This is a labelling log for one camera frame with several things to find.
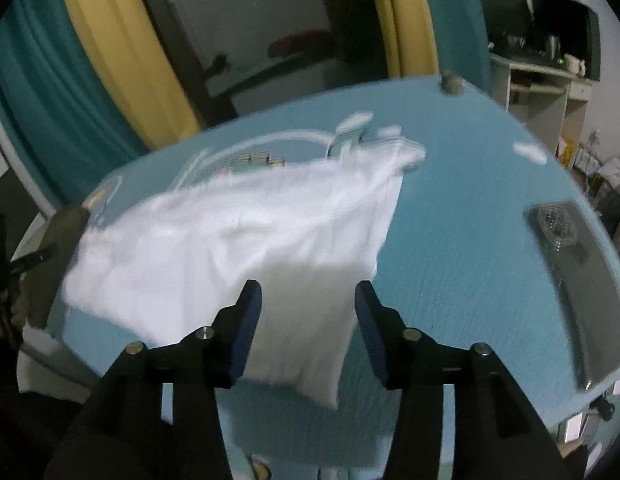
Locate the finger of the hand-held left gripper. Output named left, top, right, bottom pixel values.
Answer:
left=10, top=245, right=59, bottom=273

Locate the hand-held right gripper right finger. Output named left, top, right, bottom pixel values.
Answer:
left=355, top=280, right=576, bottom=480

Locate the large black monitor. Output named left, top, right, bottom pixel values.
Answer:
left=530, top=0, right=601, bottom=81

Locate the teal curtain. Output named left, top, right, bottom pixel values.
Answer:
left=0, top=0, right=150, bottom=211
left=425, top=0, right=493, bottom=93

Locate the glass balcony door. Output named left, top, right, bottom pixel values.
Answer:
left=130, top=0, right=391, bottom=128

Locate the olive green garment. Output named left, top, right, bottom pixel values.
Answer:
left=12, top=199, right=93, bottom=331

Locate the clear plastic tray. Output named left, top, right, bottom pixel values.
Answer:
left=527, top=200, right=620, bottom=391

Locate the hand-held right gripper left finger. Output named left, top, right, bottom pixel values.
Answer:
left=42, top=280, right=263, bottom=480

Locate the small black monitor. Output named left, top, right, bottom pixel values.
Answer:
left=477, top=0, right=533, bottom=46

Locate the clear plastic box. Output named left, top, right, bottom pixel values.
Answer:
left=535, top=202, right=581, bottom=251

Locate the white desk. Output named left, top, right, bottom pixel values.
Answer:
left=490, top=52, right=591, bottom=156

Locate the yellow curtain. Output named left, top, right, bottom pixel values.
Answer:
left=362, top=0, right=438, bottom=78
left=57, top=0, right=201, bottom=151

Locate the white shirt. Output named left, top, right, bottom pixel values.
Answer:
left=62, top=142, right=425, bottom=411

